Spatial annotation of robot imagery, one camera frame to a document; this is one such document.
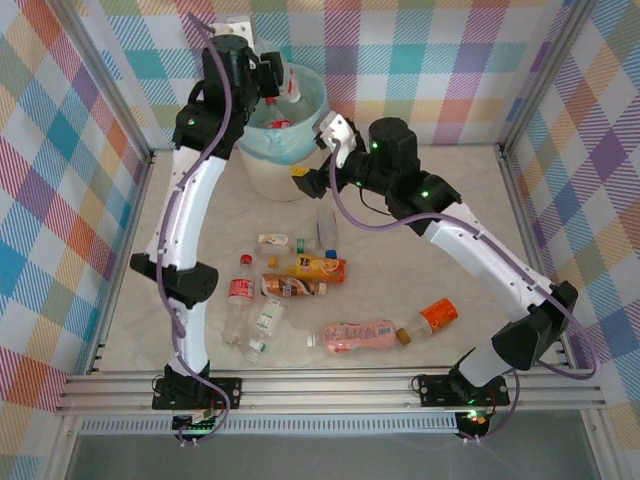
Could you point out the yellow cap juice bottle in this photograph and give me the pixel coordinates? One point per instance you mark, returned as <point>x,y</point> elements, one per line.
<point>320,269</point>

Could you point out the aluminium side rail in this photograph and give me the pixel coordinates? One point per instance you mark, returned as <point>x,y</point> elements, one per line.
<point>522,210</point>
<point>131,225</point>

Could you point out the clear bottle crane label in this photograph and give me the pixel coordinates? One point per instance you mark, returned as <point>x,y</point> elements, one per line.
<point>272,240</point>

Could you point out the pink drink bottle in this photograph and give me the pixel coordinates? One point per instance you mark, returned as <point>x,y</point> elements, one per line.
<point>355,336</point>

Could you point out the aluminium frame post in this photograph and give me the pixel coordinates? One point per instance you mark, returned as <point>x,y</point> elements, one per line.
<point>544,75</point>
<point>106,75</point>

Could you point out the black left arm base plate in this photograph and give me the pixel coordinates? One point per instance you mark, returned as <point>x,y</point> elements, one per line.
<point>225,392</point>

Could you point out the clear bottle white cap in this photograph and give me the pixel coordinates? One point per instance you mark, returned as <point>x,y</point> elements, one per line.
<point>292,85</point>

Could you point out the blue plastic bin liner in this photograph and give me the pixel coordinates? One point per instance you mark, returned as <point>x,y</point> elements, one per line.
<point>280,147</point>

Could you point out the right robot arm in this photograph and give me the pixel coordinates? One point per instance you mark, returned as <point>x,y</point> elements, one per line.
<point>480,250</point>

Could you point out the orange label bottle brown cap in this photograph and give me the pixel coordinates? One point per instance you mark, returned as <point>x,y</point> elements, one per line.
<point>437,315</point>

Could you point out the clear bottle red cap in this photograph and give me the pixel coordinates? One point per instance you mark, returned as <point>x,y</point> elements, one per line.
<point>279,122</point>

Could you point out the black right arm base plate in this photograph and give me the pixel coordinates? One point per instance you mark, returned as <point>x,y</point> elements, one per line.
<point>435,390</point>

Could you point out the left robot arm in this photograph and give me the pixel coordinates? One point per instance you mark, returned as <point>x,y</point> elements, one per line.
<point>187,210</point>

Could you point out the white round bin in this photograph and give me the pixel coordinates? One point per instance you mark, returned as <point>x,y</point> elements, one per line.
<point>270,180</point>

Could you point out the brown coffee bottle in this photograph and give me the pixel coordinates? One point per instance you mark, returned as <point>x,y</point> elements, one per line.
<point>290,286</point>

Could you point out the clear bottle red label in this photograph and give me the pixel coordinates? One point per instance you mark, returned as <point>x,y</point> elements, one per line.
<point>241,290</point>

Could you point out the clear bottle green white label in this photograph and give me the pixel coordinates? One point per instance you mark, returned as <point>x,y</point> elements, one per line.
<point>267,315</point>

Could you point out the square clear bottle blue cap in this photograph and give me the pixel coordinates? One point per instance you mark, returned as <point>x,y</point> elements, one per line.
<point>327,227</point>

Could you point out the aluminium front rail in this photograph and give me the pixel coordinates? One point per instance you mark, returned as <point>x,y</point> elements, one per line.
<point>325,392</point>

